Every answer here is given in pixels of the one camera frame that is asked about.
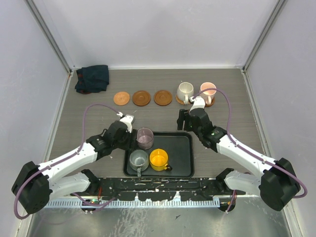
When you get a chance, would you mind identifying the woven rattan coaster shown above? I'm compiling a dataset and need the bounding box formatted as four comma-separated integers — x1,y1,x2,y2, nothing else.
175,95,191,105

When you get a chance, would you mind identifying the dark wooden coaster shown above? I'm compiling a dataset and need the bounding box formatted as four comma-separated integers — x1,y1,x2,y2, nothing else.
154,90,172,106
204,96,215,107
132,90,151,107

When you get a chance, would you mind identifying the purple mug black handle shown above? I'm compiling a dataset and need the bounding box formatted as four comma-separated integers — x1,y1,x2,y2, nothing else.
136,127,154,150

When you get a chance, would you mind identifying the pink ceramic mug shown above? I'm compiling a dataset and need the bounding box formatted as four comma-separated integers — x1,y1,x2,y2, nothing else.
200,82,216,99

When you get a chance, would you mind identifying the white speckled mug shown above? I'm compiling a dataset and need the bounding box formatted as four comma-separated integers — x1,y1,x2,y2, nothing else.
176,82,194,103

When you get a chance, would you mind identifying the grey stoneware mug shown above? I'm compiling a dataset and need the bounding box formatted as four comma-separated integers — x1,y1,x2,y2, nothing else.
129,150,149,178

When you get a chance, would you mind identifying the light orange coaster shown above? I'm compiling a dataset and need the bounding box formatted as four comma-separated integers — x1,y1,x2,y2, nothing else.
114,91,130,106

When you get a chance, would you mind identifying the yellow mug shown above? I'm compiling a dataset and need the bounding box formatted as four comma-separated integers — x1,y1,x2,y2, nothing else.
149,149,172,171

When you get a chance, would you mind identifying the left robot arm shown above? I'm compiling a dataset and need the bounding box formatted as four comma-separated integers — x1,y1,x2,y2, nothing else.
11,115,137,219

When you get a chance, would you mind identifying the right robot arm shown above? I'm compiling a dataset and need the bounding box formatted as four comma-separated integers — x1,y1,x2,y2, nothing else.
177,108,301,211

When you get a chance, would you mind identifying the black plastic tray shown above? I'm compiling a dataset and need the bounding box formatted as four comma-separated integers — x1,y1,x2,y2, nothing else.
123,132,194,178

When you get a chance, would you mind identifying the dark blue folded cloth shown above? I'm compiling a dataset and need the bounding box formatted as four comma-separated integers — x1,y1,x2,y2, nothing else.
75,65,110,94

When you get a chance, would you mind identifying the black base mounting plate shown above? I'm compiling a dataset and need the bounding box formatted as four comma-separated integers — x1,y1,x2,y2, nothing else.
70,177,246,202

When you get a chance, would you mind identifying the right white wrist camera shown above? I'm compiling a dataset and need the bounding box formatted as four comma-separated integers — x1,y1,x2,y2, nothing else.
190,96,205,111

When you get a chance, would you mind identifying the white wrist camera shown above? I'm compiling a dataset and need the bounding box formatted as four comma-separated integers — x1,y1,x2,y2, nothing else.
117,112,134,133
190,96,205,111

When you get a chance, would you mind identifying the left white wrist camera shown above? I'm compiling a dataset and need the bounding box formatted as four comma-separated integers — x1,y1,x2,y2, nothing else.
117,112,134,133

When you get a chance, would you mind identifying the perforated cable duct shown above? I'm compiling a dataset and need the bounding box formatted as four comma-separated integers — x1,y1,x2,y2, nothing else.
45,197,220,208

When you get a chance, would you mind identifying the aluminium frame rail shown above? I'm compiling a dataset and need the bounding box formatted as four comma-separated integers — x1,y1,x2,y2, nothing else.
24,177,293,198

